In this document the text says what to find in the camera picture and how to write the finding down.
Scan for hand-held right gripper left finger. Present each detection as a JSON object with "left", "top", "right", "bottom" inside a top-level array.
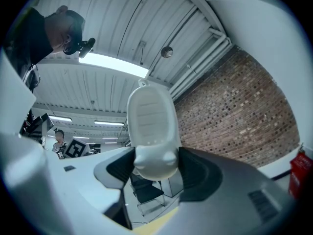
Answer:
[{"left": 45, "top": 147, "right": 136, "bottom": 235}]

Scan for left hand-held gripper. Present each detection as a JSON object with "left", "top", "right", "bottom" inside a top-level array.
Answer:
[{"left": 63, "top": 138, "right": 89, "bottom": 160}]

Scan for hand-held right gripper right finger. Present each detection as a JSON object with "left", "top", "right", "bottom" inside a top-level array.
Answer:
[{"left": 158, "top": 147, "right": 298, "bottom": 235}]

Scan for white shoe-shaped plastic object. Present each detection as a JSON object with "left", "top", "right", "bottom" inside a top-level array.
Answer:
[{"left": 126, "top": 78, "right": 183, "bottom": 181}]

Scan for long ceiling light strip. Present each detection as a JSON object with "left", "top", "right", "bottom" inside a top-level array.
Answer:
[
  {"left": 94, "top": 120, "right": 125, "bottom": 127},
  {"left": 48, "top": 115, "right": 73, "bottom": 122}
]

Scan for grey cabinet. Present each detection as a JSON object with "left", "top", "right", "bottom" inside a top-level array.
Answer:
[{"left": 160, "top": 176, "right": 184, "bottom": 197}]

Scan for black chair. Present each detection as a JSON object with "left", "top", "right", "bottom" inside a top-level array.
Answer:
[{"left": 129, "top": 172, "right": 166, "bottom": 216}]

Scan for red fire extinguisher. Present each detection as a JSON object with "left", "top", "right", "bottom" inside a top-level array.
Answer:
[{"left": 288, "top": 143, "right": 313, "bottom": 200}]

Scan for large ceiling light panel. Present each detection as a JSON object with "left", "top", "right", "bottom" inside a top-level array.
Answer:
[{"left": 78, "top": 52, "right": 150, "bottom": 78}]

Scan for person's head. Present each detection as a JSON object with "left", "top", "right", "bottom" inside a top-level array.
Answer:
[{"left": 45, "top": 5, "right": 86, "bottom": 56}]

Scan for round ceiling detector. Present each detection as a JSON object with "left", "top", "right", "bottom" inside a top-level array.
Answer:
[{"left": 161, "top": 46, "right": 174, "bottom": 59}]

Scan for white ceiling pipes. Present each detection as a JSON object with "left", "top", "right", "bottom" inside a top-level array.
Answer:
[{"left": 168, "top": 27, "right": 232, "bottom": 101}]

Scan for black head-mounted camera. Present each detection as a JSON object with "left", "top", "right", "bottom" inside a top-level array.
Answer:
[{"left": 63, "top": 37, "right": 96, "bottom": 59}]

